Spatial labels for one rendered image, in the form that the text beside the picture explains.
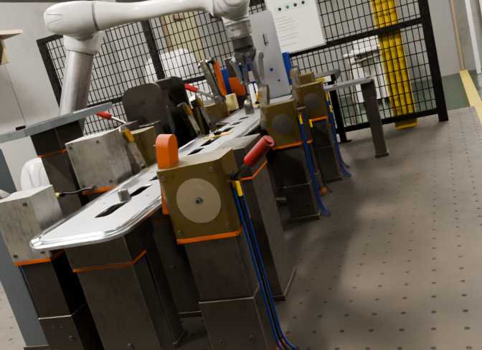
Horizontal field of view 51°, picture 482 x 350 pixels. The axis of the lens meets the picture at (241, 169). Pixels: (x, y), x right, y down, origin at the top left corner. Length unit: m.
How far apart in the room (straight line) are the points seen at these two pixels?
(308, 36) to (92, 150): 1.41
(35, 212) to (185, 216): 0.29
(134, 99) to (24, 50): 4.14
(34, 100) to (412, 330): 4.94
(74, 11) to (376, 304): 1.36
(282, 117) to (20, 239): 0.74
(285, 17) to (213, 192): 1.67
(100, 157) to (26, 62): 4.46
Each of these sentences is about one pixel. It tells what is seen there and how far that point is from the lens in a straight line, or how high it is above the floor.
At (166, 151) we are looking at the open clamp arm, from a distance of 0.79.
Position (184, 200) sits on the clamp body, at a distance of 0.78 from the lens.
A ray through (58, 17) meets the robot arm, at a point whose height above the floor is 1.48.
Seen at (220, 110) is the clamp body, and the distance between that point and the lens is 1.86.
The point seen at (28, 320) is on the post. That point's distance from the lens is 1.23.
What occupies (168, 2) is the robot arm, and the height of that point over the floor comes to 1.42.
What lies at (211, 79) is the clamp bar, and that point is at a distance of 1.87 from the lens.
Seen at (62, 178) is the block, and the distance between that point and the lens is 1.34.
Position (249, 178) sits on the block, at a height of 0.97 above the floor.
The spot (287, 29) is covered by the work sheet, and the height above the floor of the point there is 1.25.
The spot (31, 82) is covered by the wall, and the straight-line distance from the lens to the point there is 5.54.
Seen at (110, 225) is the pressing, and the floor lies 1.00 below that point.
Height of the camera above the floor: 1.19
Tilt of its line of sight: 12 degrees down
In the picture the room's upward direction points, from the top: 15 degrees counter-clockwise
